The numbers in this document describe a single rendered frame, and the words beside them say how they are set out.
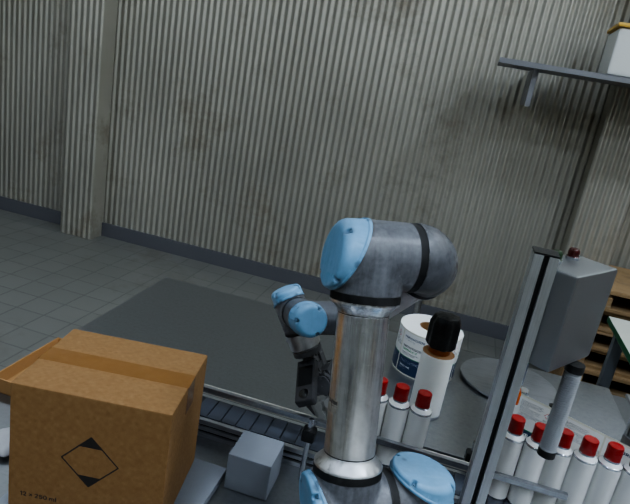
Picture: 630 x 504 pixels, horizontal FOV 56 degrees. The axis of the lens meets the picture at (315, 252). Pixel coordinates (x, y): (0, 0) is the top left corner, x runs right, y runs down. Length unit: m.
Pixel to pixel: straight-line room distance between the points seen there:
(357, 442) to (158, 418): 0.36
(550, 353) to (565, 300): 0.10
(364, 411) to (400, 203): 3.71
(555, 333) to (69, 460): 0.92
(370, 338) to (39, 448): 0.66
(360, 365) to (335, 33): 3.88
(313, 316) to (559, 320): 0.48
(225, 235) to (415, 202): 1.61
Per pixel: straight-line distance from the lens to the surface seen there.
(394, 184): 4.61
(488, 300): 4.77
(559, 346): 1.19
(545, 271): 1.15
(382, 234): 0.93
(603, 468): 1.50
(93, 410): 1.18
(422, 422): 1.43
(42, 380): 1.22
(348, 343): 0.96
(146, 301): 2.28
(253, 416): 1.58
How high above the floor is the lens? 1.75
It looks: 17 degrees down
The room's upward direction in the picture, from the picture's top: 10 degrees clockwise
